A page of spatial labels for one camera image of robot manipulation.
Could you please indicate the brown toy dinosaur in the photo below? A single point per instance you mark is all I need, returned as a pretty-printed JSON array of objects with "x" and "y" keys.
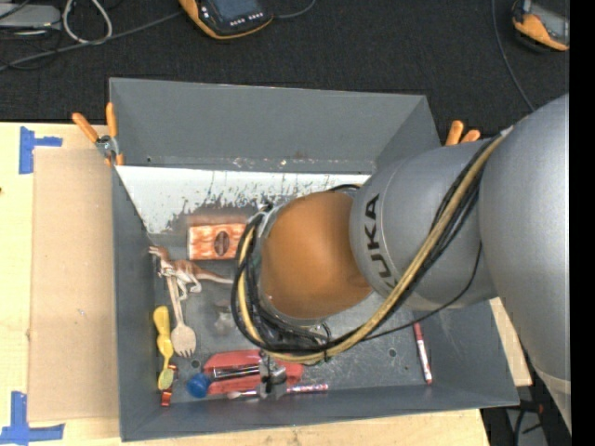
[{"x": 188, "y": 267}]

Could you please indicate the orange-brown printed box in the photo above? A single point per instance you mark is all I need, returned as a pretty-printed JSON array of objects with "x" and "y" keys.
[{"x": 209, "y": 242}]

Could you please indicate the brown cardboard board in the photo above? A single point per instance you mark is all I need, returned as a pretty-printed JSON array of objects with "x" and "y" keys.
[{"x": 70, "y": 272}]

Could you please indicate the red stapler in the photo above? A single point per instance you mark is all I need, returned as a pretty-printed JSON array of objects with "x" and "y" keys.
[{"x": 232, "y": 360}]

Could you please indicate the grey metal bin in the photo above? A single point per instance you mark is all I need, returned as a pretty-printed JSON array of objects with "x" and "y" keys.
[{"x": 260, "y": 123}]

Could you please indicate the red and white marker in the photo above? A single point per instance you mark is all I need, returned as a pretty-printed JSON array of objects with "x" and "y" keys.
[{"x": 422, "y": 353}]

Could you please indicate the blue round knob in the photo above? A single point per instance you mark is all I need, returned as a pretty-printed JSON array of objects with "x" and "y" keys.
[{"x": 198, "y": 385}]

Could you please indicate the small copper-red cylinder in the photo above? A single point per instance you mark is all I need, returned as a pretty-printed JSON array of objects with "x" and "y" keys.
[{"x": 166, "y": 395}]

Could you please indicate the yellow plastic spoon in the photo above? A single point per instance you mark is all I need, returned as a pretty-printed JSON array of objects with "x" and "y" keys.
[{"x": 162, "y": 325}]

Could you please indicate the beige plastic fork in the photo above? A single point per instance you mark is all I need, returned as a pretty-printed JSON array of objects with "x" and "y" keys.
[{"x": 182, "y": 337}]

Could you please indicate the red patterned pen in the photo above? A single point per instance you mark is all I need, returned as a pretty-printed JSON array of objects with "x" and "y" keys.
[{"x": 307, "y": 388}]

